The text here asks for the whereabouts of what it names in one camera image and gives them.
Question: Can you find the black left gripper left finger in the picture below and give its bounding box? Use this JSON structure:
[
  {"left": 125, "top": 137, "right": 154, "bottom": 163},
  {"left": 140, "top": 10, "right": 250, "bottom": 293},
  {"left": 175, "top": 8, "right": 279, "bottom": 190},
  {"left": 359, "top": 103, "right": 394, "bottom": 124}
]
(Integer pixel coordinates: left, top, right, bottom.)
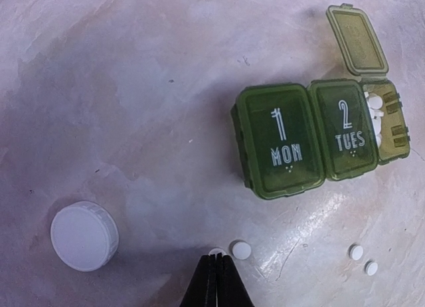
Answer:
[{"left": 180, "top": 255, "right": 216, "bottom": 307}]

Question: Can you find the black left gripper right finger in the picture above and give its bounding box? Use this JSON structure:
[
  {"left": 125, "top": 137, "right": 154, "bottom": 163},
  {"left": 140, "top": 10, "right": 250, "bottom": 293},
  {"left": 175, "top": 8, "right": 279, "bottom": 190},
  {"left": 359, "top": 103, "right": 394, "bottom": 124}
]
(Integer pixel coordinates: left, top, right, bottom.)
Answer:
[{"left": 216, "top": 254, "right": 254, "bottom": 307}]

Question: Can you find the white round pill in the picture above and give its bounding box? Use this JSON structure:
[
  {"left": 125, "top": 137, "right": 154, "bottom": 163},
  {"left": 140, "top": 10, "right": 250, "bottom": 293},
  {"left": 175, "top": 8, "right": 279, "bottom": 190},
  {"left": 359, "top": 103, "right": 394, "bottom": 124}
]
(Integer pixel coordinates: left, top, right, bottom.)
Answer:
[
  {"left": 348, "top": 244, "right": 364, "bottom": 261},
  {"left": 209, "top": 247, "right": 227, "bottom": 256},
  {"left": 364, "top": 260, "right": 379, "bottom": 276},
  {"left": 232, "top": 241, "right": 252, "bottom": 260}
]

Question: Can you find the white bottle cap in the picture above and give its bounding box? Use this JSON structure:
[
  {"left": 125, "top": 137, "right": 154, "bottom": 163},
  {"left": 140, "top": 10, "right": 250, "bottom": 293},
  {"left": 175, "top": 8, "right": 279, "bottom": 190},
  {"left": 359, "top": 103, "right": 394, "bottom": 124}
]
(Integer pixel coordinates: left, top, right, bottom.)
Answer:
[{"left": 50, "top": 201, "right": 120, "bottom": 272}]

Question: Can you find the green pill organizer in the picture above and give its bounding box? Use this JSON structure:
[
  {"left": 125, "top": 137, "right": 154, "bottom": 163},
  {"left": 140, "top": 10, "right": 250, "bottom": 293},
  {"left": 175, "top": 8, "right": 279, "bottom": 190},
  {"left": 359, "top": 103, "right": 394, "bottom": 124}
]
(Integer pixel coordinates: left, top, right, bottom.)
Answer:
[{"left": 231, "top": 4, "right": 410, "bottom": 200}]

